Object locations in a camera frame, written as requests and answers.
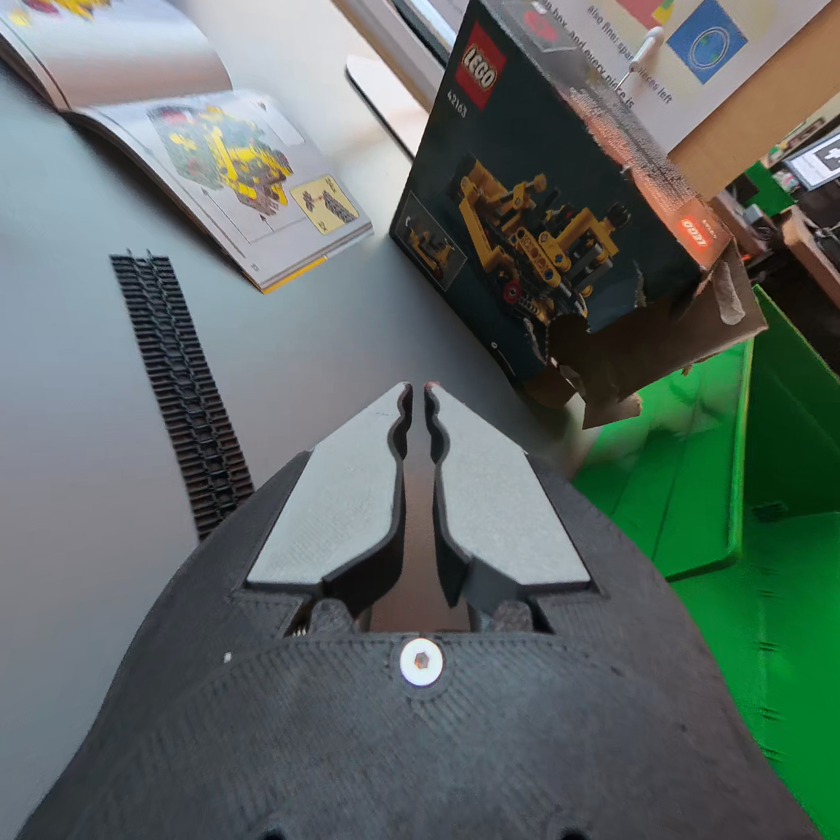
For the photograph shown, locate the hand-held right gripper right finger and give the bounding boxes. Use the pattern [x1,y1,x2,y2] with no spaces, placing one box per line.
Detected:
[423,382,593,608]

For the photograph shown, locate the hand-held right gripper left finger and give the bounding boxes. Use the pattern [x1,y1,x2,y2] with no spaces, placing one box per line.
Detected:
[245,381,414,619]

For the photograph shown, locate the black lego track strip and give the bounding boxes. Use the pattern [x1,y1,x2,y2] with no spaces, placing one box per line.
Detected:
[108,249,256,542]

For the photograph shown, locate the dark lego set box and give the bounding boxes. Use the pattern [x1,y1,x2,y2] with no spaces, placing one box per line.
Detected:
[388,0,769,431]

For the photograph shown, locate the open lego instruction booklet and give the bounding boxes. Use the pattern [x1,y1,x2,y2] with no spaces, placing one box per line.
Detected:
[0,0,375,295]

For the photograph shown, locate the green plastic bin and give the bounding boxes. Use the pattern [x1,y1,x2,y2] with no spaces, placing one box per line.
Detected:
[570,282,840,840]

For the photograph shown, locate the wooden board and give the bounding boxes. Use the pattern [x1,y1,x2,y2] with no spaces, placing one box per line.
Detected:
[666,85,840,201]

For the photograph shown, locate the white stand base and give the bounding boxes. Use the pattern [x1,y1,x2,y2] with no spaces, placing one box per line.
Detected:
[344,52,450,160]

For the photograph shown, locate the fiducial tag sign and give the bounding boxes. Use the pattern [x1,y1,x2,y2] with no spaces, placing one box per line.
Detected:
[781,128,840,191]

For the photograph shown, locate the white peg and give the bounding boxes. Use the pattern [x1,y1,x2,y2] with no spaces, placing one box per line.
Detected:
[626,28,665,74]

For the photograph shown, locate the printed instruction sheet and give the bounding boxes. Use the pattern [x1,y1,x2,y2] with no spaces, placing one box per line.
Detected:
[545,0,840,155]

